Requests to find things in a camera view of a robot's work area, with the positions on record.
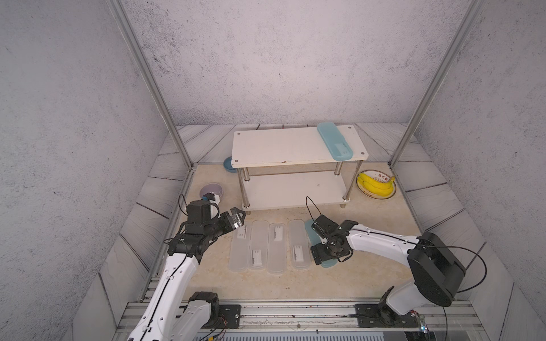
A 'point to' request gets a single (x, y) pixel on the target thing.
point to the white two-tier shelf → (292, 167)
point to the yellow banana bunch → (375, 186)
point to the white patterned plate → (372, 195)
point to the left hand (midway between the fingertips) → (240, 216)
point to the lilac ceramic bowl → (215, 188)
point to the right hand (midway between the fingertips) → (325, 255)
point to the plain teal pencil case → (313, 239)
